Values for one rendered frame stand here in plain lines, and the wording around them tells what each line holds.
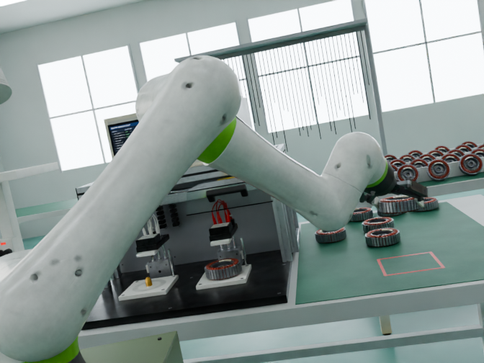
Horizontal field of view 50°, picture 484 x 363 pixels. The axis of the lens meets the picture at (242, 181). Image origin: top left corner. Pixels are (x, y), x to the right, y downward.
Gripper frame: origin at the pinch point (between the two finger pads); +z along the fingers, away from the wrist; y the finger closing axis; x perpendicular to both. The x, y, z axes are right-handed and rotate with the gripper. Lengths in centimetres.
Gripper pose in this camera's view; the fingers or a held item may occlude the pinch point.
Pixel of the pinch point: (399, 202)
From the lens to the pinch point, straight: 151.1
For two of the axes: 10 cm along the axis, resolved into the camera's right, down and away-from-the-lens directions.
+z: 5.2, 3.3, 7.9
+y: -8.5, 1.0, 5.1
